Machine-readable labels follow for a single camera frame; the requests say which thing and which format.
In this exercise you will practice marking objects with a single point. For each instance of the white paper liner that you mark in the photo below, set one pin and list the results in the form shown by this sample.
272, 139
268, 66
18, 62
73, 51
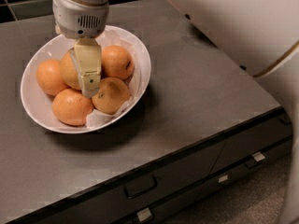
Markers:
117, 36

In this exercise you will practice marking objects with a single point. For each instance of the front left orange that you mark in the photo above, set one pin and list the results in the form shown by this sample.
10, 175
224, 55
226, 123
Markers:
71, 107

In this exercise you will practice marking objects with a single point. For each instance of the back right orange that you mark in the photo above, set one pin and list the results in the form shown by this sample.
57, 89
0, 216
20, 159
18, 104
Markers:
117, 62

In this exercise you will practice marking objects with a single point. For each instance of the large top orange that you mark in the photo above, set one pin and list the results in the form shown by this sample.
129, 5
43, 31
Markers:
68, 71

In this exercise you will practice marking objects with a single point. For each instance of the dark left drawer front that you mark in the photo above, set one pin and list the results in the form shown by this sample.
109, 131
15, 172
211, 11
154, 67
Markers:
121, 197

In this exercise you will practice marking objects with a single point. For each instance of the front right orange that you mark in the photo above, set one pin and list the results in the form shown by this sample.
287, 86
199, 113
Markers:
112, 94

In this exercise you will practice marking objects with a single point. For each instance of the dark right drawer front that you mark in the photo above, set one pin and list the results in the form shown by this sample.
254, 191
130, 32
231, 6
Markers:
252, 136

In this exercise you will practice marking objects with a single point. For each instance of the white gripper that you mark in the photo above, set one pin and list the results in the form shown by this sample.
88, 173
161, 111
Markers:
78, 20

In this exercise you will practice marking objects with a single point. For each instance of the white bowl with oranges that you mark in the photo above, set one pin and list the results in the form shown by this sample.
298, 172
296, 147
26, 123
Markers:
38, 105

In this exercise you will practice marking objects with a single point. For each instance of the dark drawer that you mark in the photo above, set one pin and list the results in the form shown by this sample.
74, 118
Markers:
252, 136
249, 192
121, 197

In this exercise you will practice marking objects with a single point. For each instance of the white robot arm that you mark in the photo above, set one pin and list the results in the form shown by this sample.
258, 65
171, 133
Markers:
262, 35

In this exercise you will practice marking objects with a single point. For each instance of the dark lower drawer front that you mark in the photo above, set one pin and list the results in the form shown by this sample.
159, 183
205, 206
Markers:
249, 192

